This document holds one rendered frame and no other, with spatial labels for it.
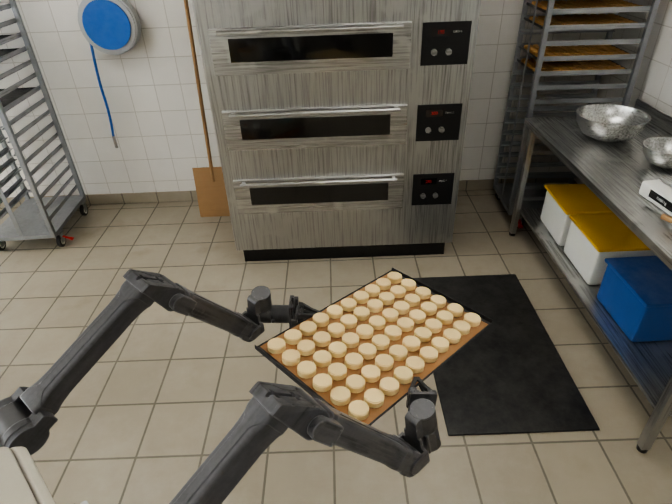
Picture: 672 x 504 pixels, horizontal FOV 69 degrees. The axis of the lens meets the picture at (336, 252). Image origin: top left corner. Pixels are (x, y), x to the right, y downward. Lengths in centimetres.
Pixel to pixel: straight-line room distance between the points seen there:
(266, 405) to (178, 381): 200
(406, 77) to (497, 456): 201
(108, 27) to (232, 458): 351
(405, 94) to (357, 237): 100
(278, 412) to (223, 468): 11
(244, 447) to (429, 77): 247
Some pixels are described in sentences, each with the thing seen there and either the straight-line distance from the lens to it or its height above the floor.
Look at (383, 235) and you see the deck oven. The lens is 334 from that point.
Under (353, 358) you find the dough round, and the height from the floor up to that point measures 101.
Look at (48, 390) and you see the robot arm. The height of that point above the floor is 123.
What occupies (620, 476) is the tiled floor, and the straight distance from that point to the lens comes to 257.
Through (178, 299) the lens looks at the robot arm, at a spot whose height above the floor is 129.
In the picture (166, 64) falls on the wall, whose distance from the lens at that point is 410.
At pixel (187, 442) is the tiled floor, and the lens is 253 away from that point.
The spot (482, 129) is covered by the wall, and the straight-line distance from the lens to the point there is 426.
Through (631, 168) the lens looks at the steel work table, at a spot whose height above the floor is 88.
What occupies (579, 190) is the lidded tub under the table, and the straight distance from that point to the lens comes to 356.
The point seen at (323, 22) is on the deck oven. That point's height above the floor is 155.
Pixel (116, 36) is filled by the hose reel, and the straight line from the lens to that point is 401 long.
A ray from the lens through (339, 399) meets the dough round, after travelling 124.
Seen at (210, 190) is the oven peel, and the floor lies 23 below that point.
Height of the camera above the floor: 198
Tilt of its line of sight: 34 degrees down
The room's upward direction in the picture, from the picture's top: 2 degrees counter-clockwise
